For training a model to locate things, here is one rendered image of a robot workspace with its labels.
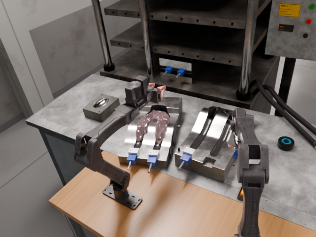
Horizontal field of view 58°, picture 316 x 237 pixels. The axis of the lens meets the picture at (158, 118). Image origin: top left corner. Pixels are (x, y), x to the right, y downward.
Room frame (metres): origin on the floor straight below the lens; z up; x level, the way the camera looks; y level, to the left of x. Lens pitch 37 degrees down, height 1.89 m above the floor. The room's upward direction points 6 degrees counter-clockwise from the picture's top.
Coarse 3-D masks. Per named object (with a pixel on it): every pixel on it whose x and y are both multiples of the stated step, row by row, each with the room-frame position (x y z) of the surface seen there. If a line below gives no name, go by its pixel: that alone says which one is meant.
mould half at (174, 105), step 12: (144, 108) 1.44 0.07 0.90; (168, 108) 1.40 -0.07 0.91; (180, 108) 1.43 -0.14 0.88; (156, 120) 1.32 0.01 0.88; (132, 132) 1.24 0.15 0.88; (168, 132) 1.20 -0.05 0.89; (132, 144) 1.17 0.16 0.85; (144, 144) 1.16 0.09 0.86; (168, 144) 1.13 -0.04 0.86; (120, 156) 1.09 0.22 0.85; (144, 156) 1.07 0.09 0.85; (168, 156) 1.07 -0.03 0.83
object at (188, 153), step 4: (188, 148) 1.03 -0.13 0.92; (184, 152) 1.01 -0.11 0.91; (188, 152) 1.00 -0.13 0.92; (192, 152) 0.99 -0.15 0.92; (184, 156) 0.99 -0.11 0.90; (188, 156) 0.98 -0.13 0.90; (192, 156) 0.99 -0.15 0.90; (180, 160) 0.98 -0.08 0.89; (184, 160) 0.96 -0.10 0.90; (188, 160) 0.96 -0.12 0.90; (188, 164) 0.95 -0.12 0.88; (180, 168) 0.92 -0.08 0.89
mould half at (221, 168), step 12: (204, 108) 1.32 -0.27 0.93; (216, 108) 1.41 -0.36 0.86; (204, 120) 1.23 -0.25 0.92; (216, 120) 1.21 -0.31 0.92; (192, 132) 1.18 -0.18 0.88; (216, 132) 1.15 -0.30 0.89; (204, 144) 1.07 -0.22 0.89; (180, 156) 1.01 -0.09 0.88; (204, 156) 0.99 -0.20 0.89; (216, 156) 0.98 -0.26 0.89; (228, 156) 0.97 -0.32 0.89; (192, 168) 0.97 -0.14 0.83; (204, 168) 0.94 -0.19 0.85; (216, 168) 0.90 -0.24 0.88; (228, 168) 0.93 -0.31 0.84; (216, 180) 0.90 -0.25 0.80
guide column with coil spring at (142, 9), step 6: (138, 0) 2.03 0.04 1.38; (144, 0) 2.02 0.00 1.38; (144, 6) 2.02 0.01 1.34; (144, 12) 2.01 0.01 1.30; (144, 18) 2.01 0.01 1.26; (144, 24) 2.01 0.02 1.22; (144, 30) 2.01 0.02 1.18; (144, 36) 2.02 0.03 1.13; (144, 42) 2.02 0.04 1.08; (150, 42) 2.03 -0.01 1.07; (144, 48) 2.03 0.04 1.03; (150, 48) 2.02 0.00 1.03; (150, 54) 2.02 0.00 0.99; (150, 60) 2.02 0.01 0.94; (150, 66) 2.01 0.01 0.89; (150, 72) 2.01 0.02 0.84; (150, 78) 2.01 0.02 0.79
